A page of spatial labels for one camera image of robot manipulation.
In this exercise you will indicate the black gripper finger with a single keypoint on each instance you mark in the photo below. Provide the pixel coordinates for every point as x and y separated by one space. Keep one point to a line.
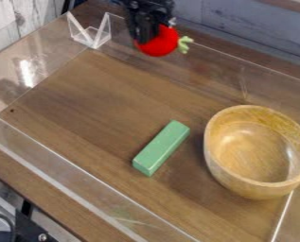
142 25
167 20

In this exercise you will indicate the black metal clamp base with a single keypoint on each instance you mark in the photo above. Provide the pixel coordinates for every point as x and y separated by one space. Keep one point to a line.
23 230

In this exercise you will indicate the clear acrylic enclosure wall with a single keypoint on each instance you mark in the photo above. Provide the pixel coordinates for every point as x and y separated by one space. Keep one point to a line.
81 109

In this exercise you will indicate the wooden bowl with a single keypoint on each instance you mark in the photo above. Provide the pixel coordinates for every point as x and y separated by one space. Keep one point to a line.
252 151

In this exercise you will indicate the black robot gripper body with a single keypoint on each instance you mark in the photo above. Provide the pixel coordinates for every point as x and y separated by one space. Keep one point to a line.
151 7

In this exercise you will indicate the green rectangular block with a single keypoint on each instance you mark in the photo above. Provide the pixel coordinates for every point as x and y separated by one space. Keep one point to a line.
159 148

